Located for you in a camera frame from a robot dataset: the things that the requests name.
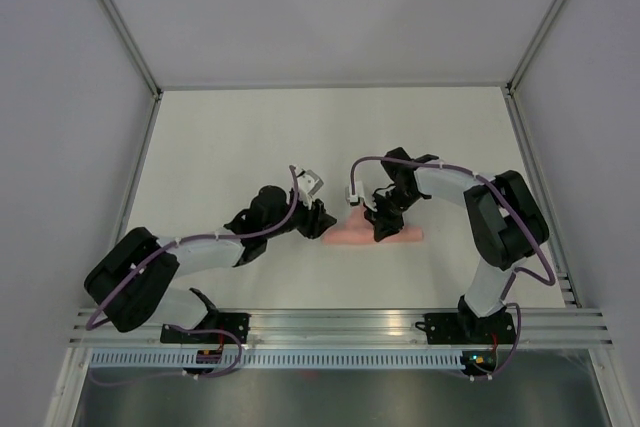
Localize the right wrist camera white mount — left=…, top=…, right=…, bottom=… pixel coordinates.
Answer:
left=346, top=181, right=364, bottom=207

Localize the white slotted cable duct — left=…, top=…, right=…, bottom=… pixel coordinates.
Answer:
left=90, top=348, right=463, bottom=370

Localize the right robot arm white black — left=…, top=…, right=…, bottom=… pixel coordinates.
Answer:
left=348, top=147, right=556, bottom=343

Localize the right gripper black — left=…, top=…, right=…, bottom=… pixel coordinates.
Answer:
left=363, top=187, right=421, bottom=242

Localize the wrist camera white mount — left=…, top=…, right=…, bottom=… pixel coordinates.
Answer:
left=294, top=165, right=324, bottom=209
left=346, top=181, right=364, bottom=207

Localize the right aluminium frame post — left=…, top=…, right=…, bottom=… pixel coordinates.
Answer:
left=503, top=0, right=569, bottom=96

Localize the aluminium frame post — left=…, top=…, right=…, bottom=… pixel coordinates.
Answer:
left=503, top=0, right=569, bottom=96
left=96, top=0, right=162, bottom=100

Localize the aluminium mounting rail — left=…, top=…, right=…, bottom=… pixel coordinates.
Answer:
left=69, top=271, right=615, bottom=348

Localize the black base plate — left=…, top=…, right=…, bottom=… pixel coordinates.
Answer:
left=414, top=312, right=516, bottom=346
left=160, top=311, right=251, bottom=345

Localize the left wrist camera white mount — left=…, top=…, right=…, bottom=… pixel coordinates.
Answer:
left=294, top=165, right=324, bottom=209

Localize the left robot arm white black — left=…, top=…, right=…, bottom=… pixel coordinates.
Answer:
left=84, top=186, right=337, bottom=343

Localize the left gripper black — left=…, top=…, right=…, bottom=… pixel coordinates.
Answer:
left=265, top=191, right=337, bottom=240

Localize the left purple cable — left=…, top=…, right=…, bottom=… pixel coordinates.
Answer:
left=85, top=164, right=301, bottom=388

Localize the purple cable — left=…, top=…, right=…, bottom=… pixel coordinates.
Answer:
left=348, top=155, right=557, bottom=382
left=85, top=164, right=301, bottom=388

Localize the pink cloth napkin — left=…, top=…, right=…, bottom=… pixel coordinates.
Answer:
left=321, top=208, right=424, bottom=246

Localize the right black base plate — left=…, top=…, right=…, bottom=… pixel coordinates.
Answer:
left=414, top=312, right=516, bottom=346

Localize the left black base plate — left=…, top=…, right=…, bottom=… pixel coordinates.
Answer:
left=160, top=311, right=251, bottom=345

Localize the left aluminium frame post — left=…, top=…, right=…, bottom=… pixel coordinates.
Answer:
left=96, top=0, right=162, bottom=100

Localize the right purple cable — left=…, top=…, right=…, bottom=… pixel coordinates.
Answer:
left=348, top=155, right=557, bottom=382

